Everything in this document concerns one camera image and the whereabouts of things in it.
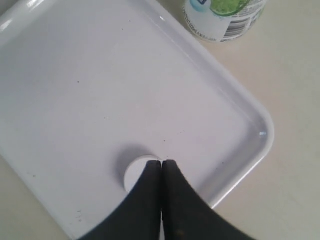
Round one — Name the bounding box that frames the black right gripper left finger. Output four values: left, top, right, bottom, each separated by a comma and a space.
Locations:
81, 160, 162, 240

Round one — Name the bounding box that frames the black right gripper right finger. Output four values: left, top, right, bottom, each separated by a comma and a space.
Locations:
162, 160, 252, 240

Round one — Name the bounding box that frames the white bottle cap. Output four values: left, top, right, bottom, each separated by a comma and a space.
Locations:
123, 155, 162, 194

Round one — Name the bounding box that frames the clear labelled plastic bottle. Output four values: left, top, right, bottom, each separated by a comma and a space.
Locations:
183, 0, 267, 43

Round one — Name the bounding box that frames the white rectangular plastic tray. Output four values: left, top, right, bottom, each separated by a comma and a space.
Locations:
0, 0, 275, 240

